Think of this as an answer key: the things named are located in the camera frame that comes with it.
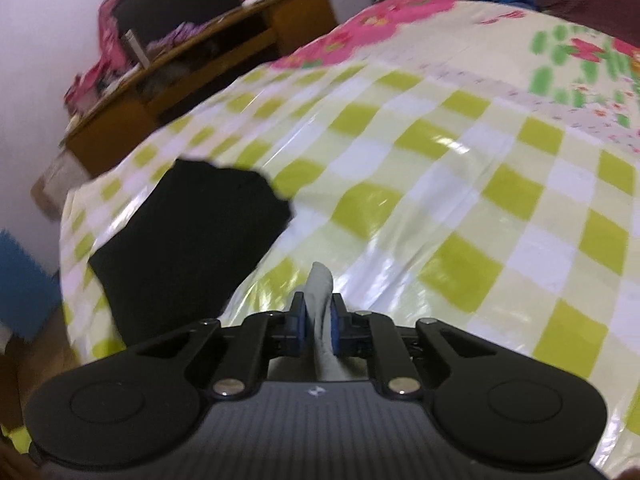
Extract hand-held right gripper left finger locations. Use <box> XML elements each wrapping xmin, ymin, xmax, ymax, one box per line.
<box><xmin>135</xmin><ymin>292</ymin><xmax>308</xmax><ymax>402</ymax></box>

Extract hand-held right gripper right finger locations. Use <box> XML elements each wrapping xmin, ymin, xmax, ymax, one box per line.
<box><xmin>327</xmin><ymin>292</ymin><xmax>494</xmax><ymax>401</ymax></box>

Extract grey pants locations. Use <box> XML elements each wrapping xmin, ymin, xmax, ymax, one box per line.
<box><xmin>267</xmin><ymin>261</ymin><xmax>373</xmax><ymax>383</ymax></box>

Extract black pants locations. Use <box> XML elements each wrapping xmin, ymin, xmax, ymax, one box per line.
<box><xmin>89</xmin><ymin>157</ymin><xmax>296</xmax><ymax>350</ymax></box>

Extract checked floral bedsheet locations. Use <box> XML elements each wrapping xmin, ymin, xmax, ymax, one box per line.
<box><xmin>59</xmin><ymin>0</ymin><xmax>640</xmax><ymax>480</ymax></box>

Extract blue foam mat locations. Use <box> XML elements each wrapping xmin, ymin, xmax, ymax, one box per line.
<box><xmin>0</xmin><ymin>230</ymin><xmax>64</xmax><ymax>342</ymax></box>

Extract cardboard box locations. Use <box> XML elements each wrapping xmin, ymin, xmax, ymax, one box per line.
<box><xmin>30</xmin><ymin>152</ymin><xmax>92</xmax><ymax>222</ymax></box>

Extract wooden desk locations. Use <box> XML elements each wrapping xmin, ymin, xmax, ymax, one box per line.
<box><xmin>60</xmin><ymin>0</ymin><xmax>342</xmax><ymax>177</ymax></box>

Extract small white box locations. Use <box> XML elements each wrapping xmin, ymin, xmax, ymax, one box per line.
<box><xmin>123</xmin><ymin>30</ymin><xmax>152</xmax><ymax>69</ymax></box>

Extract black television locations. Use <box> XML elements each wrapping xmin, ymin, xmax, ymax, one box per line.
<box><xmin>112</xmin><ymin>0</ymin><xmax>239</xmax><ymax>45</ymax></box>

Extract pink cloth covered monitor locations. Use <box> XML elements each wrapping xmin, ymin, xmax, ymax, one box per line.
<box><xmin>65</xmin><ymin>0</ymin><xmax>273</xmax><ymax>107</ymax></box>

